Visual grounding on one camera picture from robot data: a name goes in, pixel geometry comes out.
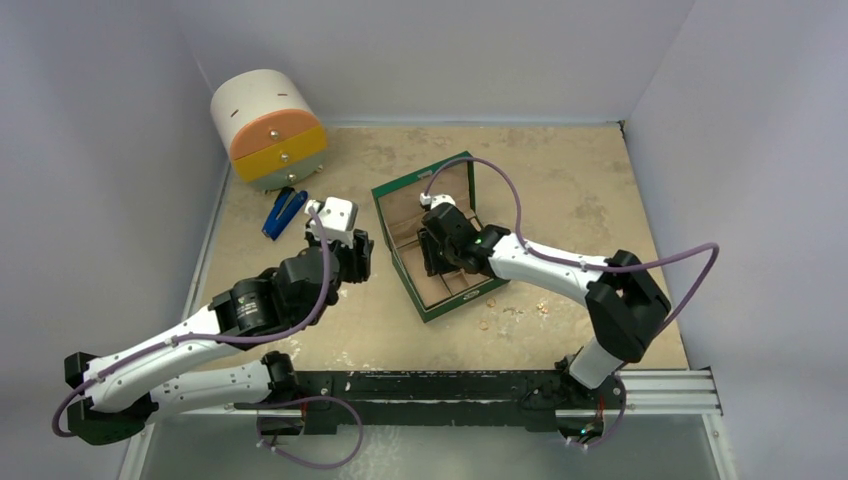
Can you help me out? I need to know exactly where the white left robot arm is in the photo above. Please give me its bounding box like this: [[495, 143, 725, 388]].
[[51, 229, 375, 445]]

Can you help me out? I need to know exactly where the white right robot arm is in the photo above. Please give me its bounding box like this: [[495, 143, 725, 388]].
[[419, 195, 671, 407]]

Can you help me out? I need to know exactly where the green jewelry box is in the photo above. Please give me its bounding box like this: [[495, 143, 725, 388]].
[[371, 158, 508, 323]]

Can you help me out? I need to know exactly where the blue hand tool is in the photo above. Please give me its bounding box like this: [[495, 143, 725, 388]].
[[261, 187, 309, 241]]

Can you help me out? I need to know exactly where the white round drawer cabinet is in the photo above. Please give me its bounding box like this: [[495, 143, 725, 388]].
[[210, 69, 328, 191]]

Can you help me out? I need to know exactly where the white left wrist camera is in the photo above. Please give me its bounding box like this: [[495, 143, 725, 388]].
[[304, 196, 358, 248]]

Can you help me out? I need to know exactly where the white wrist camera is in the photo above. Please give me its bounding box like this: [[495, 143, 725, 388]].
[[419, 193, 456, 211], [304, 196, 358, 248]]

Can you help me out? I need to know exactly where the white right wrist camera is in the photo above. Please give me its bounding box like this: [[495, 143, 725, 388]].
[[419, 193, 456, 211]]

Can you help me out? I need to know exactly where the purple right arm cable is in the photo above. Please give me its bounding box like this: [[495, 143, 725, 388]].
[[423, 156, 721, 333]]

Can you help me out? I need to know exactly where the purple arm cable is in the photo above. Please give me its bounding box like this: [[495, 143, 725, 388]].
[[423, 156, 721, 333], [51, 206, 333, 439]]

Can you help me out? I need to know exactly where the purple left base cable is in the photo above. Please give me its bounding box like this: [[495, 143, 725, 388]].
[[254, 392, 368, 471]]

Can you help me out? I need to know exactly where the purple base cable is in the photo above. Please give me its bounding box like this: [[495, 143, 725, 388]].
[[564, 390, 628, 452], [254, 392, 368, 471]]

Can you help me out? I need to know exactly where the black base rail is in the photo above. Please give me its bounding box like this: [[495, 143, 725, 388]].
[[254, 369, 625, 437]]

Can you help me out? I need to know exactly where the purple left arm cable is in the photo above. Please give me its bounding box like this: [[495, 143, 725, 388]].
[[51, 206, 333, 439]]

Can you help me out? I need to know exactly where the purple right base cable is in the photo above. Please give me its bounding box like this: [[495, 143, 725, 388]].
[[564, 390, 628, 452]]

